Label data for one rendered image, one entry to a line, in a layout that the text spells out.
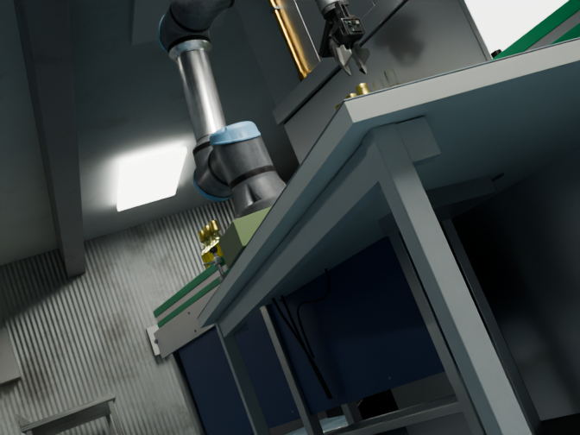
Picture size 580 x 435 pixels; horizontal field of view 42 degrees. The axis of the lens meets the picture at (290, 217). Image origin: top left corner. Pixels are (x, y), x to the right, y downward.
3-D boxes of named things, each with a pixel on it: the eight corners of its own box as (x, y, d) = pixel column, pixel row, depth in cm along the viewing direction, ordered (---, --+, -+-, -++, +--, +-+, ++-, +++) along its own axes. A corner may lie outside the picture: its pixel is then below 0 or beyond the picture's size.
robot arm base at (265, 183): (251, 212, 167) (234, 173, 168) (229, 233, 180) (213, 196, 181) (307, 194, 174) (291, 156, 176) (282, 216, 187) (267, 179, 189)
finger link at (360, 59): (374, 66, 219) (356, 39, 219) (362, 76, 224) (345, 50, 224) (381, 62, 221) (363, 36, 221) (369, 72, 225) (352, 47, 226)
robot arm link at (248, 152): (238, 173, 170) (216, 119, 172) (218, 194, 182) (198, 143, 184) (283, 160, 176) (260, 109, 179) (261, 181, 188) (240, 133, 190)
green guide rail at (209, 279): (397, 154, 196) (385, 126, 198) (394, 154, 196) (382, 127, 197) (160, 327, 335) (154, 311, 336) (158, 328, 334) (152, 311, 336)
